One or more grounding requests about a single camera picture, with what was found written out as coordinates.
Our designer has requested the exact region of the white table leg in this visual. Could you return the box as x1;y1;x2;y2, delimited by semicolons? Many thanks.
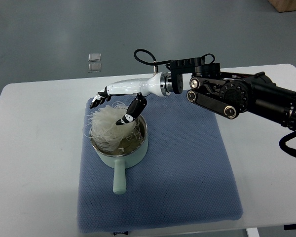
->
246;228;260;237

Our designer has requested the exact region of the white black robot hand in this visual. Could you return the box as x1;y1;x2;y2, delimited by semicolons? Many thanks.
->
90;73;173;125

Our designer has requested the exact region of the white vermicelli nest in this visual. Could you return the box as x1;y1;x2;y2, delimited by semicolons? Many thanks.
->
84;101;139;153

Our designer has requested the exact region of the black table control panel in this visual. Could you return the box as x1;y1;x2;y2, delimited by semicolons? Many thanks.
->
284;224;296;231

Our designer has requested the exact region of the brown cardboard box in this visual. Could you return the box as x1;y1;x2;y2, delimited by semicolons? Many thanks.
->
268;0;296;13

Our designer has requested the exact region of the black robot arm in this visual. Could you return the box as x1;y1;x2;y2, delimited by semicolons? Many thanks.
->
150;55;296;158

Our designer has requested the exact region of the mint green steel pot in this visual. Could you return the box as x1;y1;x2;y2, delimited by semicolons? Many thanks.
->
90;116;148;195

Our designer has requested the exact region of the upper floor metal plate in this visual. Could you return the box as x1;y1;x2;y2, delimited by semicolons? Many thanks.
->
88;53;101;62

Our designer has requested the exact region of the blue textured mat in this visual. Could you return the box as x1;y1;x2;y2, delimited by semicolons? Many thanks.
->
77;94;243;233

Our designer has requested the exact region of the wire steamer rack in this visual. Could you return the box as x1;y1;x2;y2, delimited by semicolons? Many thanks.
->
117;133;142;155

